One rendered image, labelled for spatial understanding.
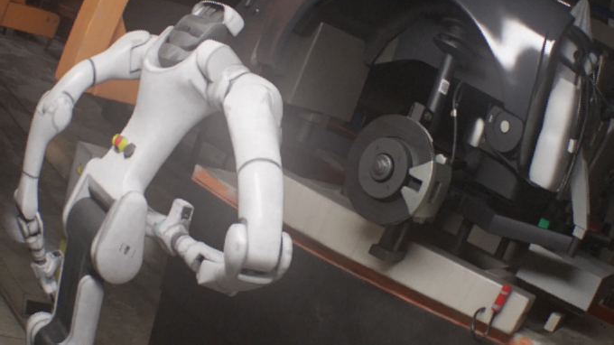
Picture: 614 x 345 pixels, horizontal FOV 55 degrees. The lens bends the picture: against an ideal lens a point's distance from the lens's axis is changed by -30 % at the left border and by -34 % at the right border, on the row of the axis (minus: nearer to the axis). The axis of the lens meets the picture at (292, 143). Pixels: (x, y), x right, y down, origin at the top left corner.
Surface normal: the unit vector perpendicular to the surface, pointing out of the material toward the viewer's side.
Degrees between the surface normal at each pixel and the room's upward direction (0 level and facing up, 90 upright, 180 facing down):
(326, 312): 90
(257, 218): 60
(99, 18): 90
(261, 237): 66
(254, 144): 46
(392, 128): 90
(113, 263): 90
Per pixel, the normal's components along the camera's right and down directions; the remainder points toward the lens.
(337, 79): 0.69, 0.35
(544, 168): -0.66, -0.01
